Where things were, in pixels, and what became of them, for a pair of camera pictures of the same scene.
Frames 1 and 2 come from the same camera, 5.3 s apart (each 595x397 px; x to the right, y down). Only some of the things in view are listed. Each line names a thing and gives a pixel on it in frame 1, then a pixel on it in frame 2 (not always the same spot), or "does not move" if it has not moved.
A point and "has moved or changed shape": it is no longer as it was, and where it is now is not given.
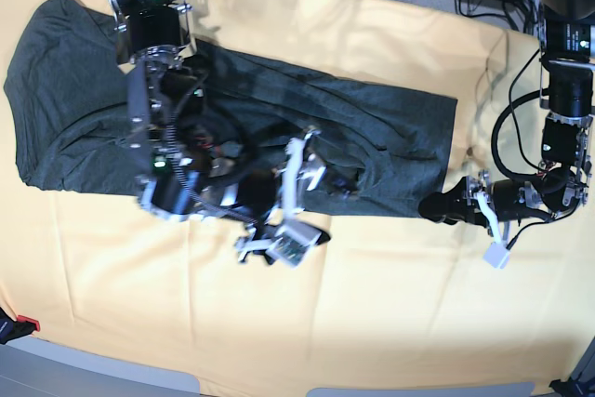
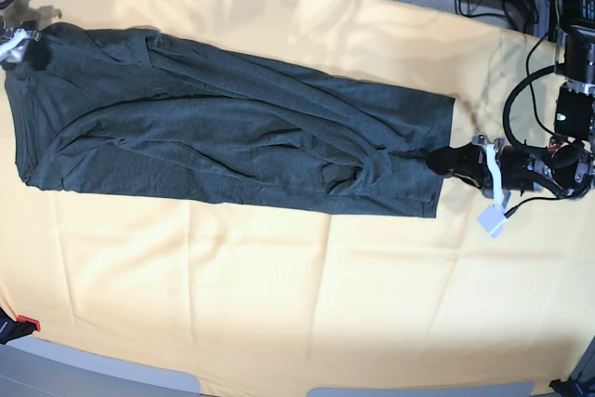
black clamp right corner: (574, 388) does not move
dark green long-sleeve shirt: (383, 149) has moved or changed shape
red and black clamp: (11, 330) does not move
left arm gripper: (450, 206) to (469, 161)
